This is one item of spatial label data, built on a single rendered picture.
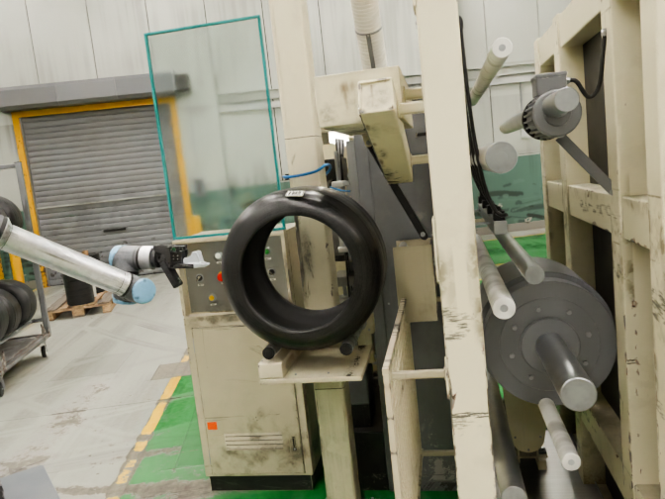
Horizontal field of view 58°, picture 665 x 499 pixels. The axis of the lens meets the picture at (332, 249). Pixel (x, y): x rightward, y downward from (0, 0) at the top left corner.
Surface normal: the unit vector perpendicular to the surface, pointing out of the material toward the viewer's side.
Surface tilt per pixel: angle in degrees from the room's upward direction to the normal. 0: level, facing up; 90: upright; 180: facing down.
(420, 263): 90
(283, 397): 90
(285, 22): 90
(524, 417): 90
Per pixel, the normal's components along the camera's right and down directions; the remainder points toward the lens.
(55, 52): 0.08, 0.12
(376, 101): -0.20, -0.17
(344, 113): -0.18, 0.14
